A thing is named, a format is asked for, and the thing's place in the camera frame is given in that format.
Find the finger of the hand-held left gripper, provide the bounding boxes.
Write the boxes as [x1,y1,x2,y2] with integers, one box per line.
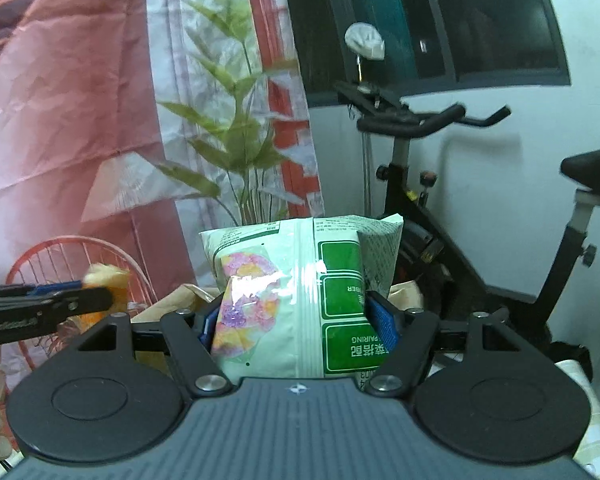
[0,281,86,306]
[27,287,115,322]

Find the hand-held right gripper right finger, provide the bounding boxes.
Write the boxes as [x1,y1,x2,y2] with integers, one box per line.
[366,291,533,394]

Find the dark window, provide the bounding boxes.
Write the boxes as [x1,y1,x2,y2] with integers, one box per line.
[280,0,573,109]

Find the light green snack bag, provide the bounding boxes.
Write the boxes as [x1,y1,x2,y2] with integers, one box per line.
[199,214,405,393]

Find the metal pole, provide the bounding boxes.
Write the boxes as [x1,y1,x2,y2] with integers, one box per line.
[356,57,372,222]

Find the red white printed wall cloth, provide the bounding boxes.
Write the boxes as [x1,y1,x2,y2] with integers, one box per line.
[0,0,326,461]

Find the green leafy plant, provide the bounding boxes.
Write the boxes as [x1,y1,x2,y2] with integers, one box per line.
[155,0,301,227]

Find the orange yellow snack packet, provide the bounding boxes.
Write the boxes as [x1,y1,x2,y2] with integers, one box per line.
[82,264,131,331]

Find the black exercise bike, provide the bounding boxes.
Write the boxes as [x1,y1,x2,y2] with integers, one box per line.
[332,80,600,386]

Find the white cloth cap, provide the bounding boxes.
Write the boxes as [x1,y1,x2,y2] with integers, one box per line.
[344,23,386,60]

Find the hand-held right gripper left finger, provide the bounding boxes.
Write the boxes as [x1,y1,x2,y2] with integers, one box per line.
[75,294,231,395]

